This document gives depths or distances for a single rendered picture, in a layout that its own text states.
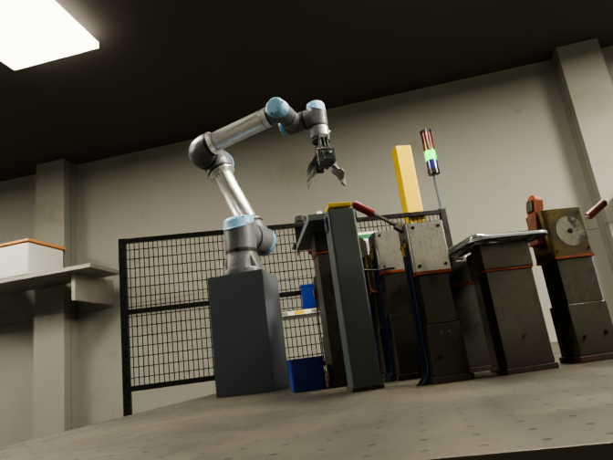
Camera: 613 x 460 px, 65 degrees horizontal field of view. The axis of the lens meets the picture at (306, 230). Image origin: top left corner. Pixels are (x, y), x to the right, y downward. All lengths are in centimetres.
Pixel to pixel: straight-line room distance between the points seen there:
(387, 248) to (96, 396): 370
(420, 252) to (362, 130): 320
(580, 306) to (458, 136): 308
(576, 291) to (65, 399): 411
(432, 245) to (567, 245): 33
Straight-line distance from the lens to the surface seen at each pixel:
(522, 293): 120
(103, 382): 470
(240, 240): 176
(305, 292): 256
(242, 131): 192
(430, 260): 115
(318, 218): 133
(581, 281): 132
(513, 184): 416
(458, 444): 48
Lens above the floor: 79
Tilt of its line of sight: 15 degrees up
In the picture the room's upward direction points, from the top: 8 degrees counter-clockwise
